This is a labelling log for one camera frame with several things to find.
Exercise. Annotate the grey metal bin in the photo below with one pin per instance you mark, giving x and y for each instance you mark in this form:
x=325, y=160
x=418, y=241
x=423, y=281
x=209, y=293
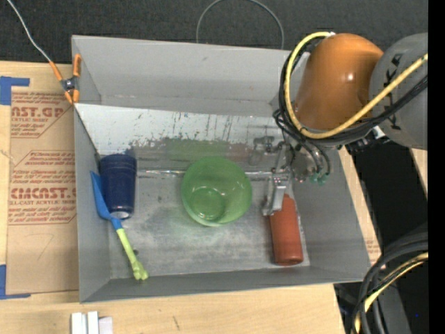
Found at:
x=194, y=252

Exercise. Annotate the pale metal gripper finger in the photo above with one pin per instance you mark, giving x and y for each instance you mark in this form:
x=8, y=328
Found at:
x=280, y=197
x=268, y=200

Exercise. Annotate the blue and green spatula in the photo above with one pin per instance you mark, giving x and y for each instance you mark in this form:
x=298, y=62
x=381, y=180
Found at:
x=101, y=204

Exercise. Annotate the black cylinder on white bracket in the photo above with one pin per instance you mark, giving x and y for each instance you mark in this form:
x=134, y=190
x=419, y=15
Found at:
x=361, y=143

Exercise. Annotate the brown cardboard board red print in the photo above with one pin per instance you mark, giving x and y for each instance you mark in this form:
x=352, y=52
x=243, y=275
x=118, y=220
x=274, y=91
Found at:
x=38, y=249

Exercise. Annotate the red-brown bottle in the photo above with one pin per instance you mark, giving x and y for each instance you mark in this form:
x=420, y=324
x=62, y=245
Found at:
x=286, y=238

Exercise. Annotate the green translucent bowl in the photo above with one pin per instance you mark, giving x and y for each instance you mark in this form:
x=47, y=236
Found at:
x=215, y=193

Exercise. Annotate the dark blue cup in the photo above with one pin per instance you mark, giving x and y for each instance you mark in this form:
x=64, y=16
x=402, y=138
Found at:
x=118, y=183

